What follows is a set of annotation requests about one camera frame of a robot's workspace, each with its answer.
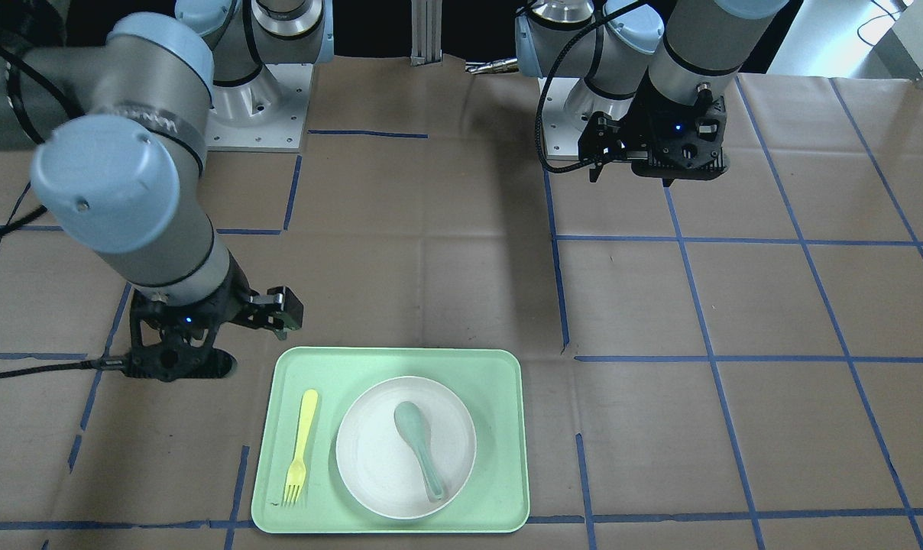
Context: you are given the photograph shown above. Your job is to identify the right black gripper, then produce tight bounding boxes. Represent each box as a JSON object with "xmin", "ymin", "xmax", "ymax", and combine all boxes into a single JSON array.
[{"xmin": 230, "ymin": 286, "xmax": 304, "ymax": 341}]

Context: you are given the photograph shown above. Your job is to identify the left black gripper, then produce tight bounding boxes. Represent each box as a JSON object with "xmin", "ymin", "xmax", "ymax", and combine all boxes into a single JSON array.
[{"xmin": 579, "ymin": 112, "xmax": 648, "ymax": 183}]

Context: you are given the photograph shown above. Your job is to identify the yellow plastic fork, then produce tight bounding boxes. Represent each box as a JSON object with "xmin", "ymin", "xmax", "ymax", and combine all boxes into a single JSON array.
[{"xmin": 281, "ymin": 389, "xmax": 319, "ymax": 507}]

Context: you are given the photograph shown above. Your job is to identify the white round plate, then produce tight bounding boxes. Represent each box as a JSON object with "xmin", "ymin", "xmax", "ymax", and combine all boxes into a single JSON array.
[{"xmin": 335, "ymin": 376, "xmax": 477, "ymax": 521}]

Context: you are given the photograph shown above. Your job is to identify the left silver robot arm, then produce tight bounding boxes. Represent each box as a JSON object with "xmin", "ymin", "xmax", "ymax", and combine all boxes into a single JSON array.
[{"xmin": 514, "ymin": 1, "xmax": 785, "ymax": 187}]

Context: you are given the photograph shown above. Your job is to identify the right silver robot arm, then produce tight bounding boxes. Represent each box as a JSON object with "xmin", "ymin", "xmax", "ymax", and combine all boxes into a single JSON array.
[{"xmin": 0, "ymin": 1, "xmax": 335, "ymax": 335}]

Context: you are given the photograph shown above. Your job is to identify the metal connector plugs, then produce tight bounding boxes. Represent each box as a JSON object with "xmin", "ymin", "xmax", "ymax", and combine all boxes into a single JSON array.
[{"xmin": 465, "ymin": 58, "xmax": 520, "ymax": 74}]

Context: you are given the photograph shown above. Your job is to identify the light green tray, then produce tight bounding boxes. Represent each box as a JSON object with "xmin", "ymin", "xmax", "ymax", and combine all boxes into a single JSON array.
[{"xmin": 251, "ymin": 347, "xmax": 530, "ymax": 535}]

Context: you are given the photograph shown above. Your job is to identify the green plastic spoon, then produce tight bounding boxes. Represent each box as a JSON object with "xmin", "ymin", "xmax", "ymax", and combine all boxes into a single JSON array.
[{"xmin": 393, "ymin": 401, "xmax": 446, "ymax": 502}]

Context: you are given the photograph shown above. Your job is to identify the metal base plate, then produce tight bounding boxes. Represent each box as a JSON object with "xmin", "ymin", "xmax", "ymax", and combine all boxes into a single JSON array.
[
  {"xmin": 206, "ymin": 65, "xmax": 315, "ymax": 153},
  {"xmin": 542, "ymin": 78, "xmax": 632, "ymax": 163}
]

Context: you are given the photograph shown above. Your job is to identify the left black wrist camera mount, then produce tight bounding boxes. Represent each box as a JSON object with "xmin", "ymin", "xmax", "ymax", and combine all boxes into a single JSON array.
[{"xmin": 632, "ymin": 74, "xmax": 730, "ymax": 187}]

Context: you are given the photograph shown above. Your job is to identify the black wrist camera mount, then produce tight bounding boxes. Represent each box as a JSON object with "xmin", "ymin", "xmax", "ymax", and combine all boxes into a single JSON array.
[
  {"xmin": 632, "ymin": 74, "xmax": 730, "ymax": 187},
  {"xmin": 121, "ymin": 292, "xmax": 237, "ymax": 382}
]

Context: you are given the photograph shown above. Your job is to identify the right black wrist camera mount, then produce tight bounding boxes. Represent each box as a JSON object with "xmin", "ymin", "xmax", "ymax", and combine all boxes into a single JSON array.
[{"xmin": 121, "ymin": 292, "xmax": 237, "ymax": 382}]

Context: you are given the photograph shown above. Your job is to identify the black cable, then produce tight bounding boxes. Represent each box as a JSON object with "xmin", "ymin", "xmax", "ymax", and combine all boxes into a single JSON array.
[
  {"xmin": 0, "ymin": 354, "xmax": 131, "ymax": 383},
  {"xmin": 536, "ymin": 0, "xmax": 646, "ymax": 173}
]

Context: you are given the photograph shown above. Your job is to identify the aluminium frame post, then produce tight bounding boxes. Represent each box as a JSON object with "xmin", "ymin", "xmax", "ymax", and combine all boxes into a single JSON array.
[{"xmin": 410, "ymin": 0, "xmax": 443, "ymax": 66}]

